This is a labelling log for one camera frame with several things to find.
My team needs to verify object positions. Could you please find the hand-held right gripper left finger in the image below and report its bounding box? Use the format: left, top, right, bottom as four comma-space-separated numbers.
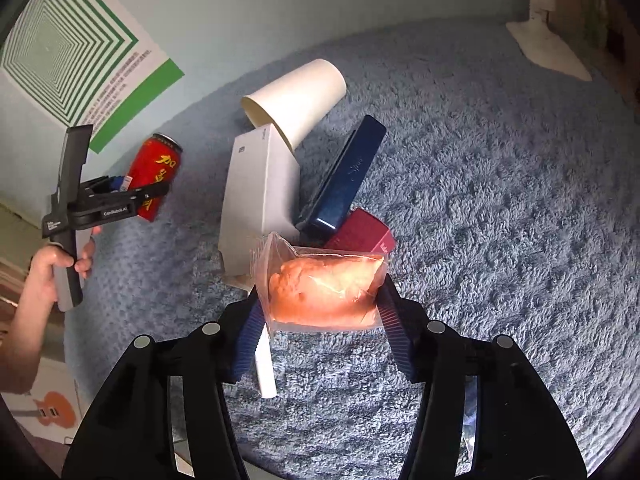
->
61, 285, 273, 480

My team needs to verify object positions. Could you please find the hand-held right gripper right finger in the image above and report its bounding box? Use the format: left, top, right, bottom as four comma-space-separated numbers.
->
375, 275, 588, 480

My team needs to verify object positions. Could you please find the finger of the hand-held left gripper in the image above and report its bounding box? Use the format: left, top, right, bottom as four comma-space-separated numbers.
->
120, 182, 171, 207
81, 175, 135, 197

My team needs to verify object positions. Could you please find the red drink can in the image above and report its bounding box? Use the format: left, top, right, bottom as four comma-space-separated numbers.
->
127, 133, 184, 223

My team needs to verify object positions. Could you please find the orange food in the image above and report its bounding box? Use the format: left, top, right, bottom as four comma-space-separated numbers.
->
249, 231, 390, 335

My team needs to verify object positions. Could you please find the dark red box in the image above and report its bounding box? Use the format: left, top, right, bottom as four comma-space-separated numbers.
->
322, 207, 397, 263

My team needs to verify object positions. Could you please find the white cardboard box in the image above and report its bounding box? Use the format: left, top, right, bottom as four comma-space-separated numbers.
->
218, 123, 302, 292

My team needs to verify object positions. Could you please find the dark blue case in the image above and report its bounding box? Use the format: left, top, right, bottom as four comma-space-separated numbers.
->
295, 114, 387, 235

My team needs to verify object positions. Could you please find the white paper cup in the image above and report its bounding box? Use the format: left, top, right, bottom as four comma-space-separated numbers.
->
240, 58, 348, 153

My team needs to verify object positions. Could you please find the person's left forearm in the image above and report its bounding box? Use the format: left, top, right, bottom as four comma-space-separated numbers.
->
0, 287, 57, 396

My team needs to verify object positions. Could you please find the person's left hand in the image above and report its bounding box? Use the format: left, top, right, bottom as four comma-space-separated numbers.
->
29, 225, 103, 307

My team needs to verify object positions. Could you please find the white cardboard strip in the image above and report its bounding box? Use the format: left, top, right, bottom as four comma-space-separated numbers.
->
251, 329, 278, 399

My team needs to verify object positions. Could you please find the fluffy blue blanket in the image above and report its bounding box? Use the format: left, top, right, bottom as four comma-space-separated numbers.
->
62, 17, 640, 480

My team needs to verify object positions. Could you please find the guitar picture poster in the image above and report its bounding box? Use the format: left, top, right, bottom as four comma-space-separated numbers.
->
6, 359, 82, 445

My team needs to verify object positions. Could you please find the green striped wall poster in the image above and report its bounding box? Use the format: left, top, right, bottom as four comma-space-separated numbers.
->
0, 0, 185, 155

